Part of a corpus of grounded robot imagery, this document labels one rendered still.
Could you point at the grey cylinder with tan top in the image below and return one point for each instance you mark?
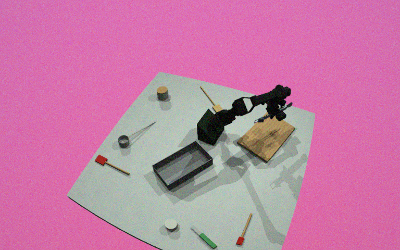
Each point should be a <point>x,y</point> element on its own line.
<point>162,93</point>

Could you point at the pale grey short cylinder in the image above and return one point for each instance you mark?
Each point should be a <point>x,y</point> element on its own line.
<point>171,224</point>

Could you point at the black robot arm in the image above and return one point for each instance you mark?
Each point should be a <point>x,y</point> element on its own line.
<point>225,117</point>

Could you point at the red spatula with wooden handle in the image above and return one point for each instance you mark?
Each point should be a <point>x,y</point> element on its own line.
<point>102,160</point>

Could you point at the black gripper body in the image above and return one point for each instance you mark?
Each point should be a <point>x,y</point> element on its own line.
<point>275,108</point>

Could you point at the light brown wooden board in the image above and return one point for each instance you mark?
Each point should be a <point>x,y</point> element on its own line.
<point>265,138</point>

